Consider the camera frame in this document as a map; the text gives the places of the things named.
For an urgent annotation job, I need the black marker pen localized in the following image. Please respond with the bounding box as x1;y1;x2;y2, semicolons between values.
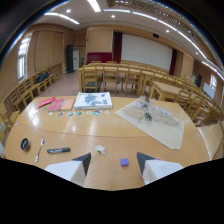
46;147;72;155

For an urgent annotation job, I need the white daisy flower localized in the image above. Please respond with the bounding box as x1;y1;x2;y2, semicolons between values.
93;144;107;155

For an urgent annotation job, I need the silver metal spoon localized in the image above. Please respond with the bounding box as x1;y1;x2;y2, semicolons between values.
34;138;46;163

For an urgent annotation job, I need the brown cardboard sheet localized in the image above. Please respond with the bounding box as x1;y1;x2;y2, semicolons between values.
114;97;186;151

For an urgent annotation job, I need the black round lid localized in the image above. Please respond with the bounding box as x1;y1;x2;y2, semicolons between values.
20;137;31;152

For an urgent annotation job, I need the clear plastic bag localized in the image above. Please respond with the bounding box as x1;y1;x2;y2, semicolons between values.
123;103;183;128

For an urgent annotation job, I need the orange booklet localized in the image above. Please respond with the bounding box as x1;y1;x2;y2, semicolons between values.
59;97;77;111

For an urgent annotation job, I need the pink red booklet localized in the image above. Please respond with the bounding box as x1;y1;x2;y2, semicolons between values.
47;98;66;112

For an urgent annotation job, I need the red packet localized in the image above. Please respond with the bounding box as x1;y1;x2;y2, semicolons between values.
37;96;57;109

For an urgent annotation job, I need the white box with grey print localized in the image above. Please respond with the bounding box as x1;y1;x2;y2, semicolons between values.
73;91;114;111

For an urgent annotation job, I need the wooden side table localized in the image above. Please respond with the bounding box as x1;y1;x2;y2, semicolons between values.
149;80;188;103

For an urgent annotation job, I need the wooden chair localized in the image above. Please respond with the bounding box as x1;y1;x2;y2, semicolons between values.
81;65;101;94
121;66;142;97
101;65;120;95

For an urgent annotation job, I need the long wooden table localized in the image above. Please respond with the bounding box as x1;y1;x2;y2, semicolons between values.
77;61;169;94

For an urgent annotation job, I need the white projection screen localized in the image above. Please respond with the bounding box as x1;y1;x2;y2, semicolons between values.
120;33;174;71

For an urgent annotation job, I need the dark red curtain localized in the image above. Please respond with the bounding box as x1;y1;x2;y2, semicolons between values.
112;31;123;64

